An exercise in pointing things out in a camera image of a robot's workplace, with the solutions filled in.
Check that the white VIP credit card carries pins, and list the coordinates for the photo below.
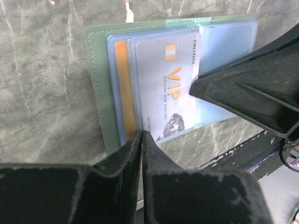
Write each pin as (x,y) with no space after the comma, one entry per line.
(166,68)

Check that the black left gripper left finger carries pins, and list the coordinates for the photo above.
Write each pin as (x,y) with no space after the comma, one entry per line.
(104,193)

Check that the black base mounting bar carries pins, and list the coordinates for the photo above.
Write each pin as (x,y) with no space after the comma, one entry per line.
(259,155)

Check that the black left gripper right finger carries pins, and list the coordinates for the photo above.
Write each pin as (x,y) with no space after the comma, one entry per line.
(173,195)

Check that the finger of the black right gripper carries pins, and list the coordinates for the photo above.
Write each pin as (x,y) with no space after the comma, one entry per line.
(261,87)

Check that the green card holder wallet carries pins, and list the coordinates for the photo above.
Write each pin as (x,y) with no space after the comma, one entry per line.
(96,52)

